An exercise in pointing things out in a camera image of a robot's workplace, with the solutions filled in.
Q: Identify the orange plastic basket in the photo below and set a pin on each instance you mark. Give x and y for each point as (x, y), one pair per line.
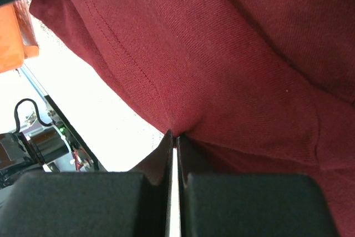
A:
(18, 41)

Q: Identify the maroon t shirt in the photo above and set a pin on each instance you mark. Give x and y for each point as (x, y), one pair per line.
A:
(261, 86)

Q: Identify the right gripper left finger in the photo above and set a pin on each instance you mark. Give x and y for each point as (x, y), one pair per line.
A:
(132, 203)

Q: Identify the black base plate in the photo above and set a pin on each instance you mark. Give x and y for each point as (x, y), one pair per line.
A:
(83, 159)

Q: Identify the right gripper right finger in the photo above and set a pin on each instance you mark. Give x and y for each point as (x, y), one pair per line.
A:
(219, 204)

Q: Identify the floral table mat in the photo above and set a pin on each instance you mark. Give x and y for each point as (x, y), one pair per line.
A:
(117, 135)

